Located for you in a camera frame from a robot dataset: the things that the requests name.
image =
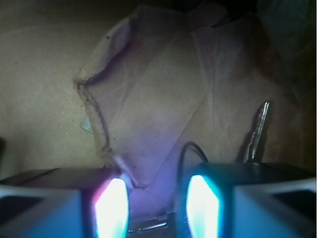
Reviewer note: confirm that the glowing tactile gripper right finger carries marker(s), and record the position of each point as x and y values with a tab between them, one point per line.
258	200

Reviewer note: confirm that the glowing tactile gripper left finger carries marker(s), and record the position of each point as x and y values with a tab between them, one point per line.
64	203

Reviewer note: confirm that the brown paper bag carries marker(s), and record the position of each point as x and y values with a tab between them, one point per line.
126	83

